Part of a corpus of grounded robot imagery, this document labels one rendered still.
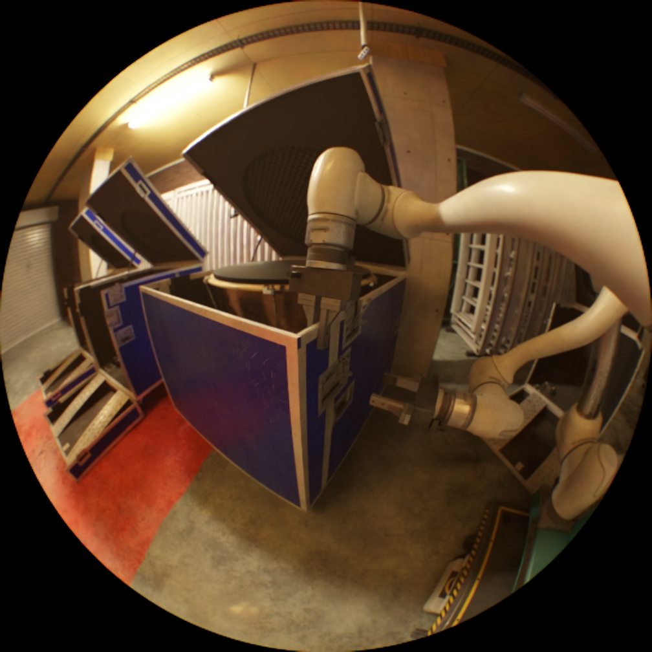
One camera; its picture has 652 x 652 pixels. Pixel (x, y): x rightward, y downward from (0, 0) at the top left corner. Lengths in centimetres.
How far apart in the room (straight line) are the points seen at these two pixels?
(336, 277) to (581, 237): 34
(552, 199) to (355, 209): 32
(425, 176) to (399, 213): 136
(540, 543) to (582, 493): 19
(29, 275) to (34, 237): 94
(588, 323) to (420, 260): 136
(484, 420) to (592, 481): 45
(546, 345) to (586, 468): 41
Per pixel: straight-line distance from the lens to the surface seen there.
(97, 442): 175
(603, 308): 56
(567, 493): 84
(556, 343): 59
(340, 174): 40
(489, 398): 57
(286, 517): 117
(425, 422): 52
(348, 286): 37
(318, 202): 40
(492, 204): 22
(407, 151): 183
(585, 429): 88
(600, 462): 80
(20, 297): 734
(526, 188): 20
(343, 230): 38
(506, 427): 58
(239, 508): 123
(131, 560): 140
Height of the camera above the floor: 111
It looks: 22 degrees down
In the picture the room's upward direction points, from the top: 2 degrees clockwise
